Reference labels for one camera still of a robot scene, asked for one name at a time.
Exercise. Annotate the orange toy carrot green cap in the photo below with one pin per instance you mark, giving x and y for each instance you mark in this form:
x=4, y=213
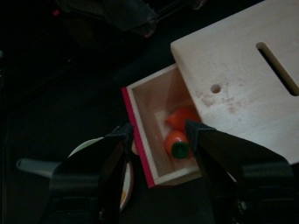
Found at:
x=176, y=144

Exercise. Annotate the orange toy carrot piece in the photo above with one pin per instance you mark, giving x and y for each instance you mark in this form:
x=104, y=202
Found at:
x=180, y=116

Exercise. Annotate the light wooden toy box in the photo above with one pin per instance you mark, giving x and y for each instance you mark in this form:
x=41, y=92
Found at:
x=240, y=78

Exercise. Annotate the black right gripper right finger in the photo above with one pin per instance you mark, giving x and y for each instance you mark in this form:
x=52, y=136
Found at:
x=237, y=163

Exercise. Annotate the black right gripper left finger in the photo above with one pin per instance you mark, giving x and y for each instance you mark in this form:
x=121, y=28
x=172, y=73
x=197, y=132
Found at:
x=87, y=172

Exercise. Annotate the wooden drawer with red front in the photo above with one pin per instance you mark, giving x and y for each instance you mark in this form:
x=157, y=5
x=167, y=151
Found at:
x=155, y=99

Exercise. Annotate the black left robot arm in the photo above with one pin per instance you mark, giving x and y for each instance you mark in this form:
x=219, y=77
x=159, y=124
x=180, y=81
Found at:
x=124, y=14

